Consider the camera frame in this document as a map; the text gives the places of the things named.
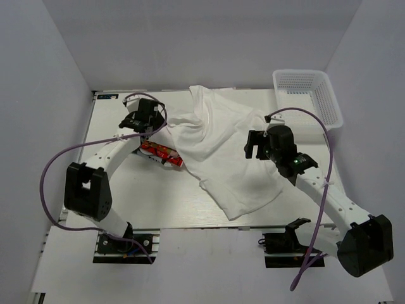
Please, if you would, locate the red printed t shirt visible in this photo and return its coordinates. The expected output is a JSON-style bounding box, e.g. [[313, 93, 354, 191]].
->
[[135, 141, 184, 168]]

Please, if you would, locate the white t shirt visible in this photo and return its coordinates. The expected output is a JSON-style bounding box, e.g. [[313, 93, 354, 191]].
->
[[168, 85, 283, 220]]

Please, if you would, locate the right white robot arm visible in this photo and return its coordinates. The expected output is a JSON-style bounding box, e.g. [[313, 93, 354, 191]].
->
[[244, 125, 394, 277]]

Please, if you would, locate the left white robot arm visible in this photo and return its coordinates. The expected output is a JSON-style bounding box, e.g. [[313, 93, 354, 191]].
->
[[64, 97, 167, 239]]

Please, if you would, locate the blue label sticker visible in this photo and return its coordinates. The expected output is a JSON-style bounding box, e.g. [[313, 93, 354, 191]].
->
[[96, 94, 119, 100]]

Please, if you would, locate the white plastic basket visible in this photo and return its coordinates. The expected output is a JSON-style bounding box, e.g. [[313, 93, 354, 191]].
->
[[272, 69, 343, 130]]

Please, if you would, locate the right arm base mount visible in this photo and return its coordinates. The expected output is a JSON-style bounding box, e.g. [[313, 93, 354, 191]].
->
[[258, 218, 311, 269]]

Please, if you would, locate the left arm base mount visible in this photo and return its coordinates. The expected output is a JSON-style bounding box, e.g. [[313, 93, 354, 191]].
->
[[93, 230, 160, 265]]

